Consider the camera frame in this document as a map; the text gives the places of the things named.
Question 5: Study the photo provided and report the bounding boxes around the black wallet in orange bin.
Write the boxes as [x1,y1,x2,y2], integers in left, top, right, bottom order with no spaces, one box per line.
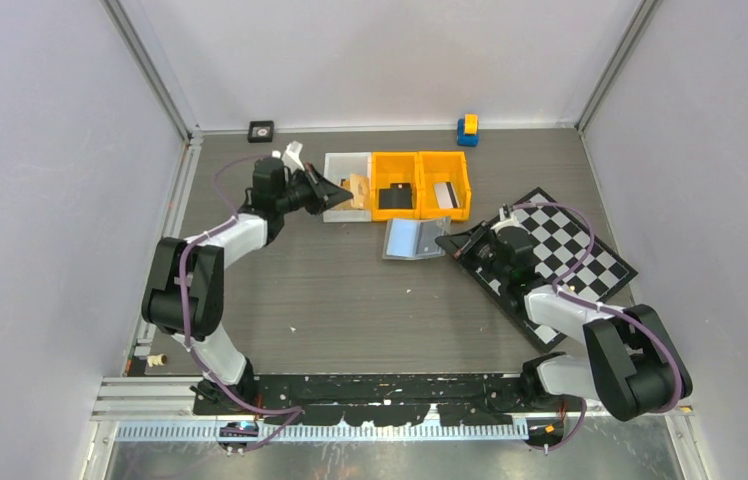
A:
[378,183,414,210]

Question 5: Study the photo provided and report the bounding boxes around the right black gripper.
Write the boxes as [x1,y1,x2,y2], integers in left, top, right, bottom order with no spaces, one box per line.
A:
[437,220,510,284]

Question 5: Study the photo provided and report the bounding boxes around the purple cable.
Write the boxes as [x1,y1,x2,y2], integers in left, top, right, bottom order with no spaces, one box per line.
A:
[178,154,305,455]
[497,202,687,455]

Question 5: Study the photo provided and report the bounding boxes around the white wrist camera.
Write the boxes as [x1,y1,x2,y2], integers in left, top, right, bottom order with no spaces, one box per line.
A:
[491,209,522,232]
[271,140,306,173]

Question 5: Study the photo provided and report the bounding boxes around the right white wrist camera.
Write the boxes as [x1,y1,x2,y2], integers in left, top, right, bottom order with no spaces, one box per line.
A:
[491,209,522,232]

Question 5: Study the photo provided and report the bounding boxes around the middle orange plastic bin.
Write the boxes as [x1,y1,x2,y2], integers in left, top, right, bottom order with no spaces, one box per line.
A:
[371,151,421,222]

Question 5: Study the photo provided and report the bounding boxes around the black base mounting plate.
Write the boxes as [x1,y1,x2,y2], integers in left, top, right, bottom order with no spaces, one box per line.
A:
[191,372,587,429]

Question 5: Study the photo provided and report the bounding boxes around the right orange plastic bin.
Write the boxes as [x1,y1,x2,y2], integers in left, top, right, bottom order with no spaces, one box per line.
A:
[419,151,473,222]

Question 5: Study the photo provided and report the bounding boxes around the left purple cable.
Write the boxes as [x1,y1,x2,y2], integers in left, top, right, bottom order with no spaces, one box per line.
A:
[178,154,305,455]

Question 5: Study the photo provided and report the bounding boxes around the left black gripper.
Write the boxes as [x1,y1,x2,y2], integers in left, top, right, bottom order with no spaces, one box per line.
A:
[277,164,353,217]

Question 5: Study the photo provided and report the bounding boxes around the white plastic bin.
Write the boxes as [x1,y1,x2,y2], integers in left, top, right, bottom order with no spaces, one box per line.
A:
[322,152,372,223]

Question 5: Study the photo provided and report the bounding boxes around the small cream spool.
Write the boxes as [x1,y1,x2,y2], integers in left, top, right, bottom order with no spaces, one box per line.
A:
[145,354,167,368]

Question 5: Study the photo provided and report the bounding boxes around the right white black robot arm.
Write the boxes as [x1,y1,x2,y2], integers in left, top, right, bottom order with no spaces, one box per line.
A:
[436,222,693,421]

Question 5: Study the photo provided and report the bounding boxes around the wooden cards in white bin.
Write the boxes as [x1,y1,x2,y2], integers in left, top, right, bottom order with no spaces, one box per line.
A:
[336,173,370,211]

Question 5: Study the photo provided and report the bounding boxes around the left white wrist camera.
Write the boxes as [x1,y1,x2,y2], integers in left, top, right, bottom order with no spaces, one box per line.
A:
[271,140,306,173]

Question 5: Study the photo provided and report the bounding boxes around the orange plastic bin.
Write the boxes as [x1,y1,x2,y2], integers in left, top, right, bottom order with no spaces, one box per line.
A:
[419,151,473,222]
[371,151,421,222]

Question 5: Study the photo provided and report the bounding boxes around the black white checkerboard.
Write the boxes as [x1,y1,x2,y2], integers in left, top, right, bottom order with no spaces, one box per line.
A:
[464,187,638,353]

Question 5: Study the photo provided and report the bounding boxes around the slotted metal rail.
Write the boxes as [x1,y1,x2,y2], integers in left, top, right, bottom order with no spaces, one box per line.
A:
[115,418,529,443]

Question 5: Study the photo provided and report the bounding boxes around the white card black stripe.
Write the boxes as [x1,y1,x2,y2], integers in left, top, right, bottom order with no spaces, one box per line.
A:
[433,182,460,210]

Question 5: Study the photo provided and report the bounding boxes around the small black square device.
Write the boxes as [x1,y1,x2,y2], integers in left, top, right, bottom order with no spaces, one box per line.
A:
[246,120,275,144]

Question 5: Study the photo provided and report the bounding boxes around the blue yellow toy block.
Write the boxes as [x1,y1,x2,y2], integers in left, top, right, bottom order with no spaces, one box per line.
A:
[456,114,479,147]

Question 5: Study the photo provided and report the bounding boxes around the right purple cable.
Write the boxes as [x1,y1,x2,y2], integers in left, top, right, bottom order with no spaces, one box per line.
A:
[497,202,687,455]

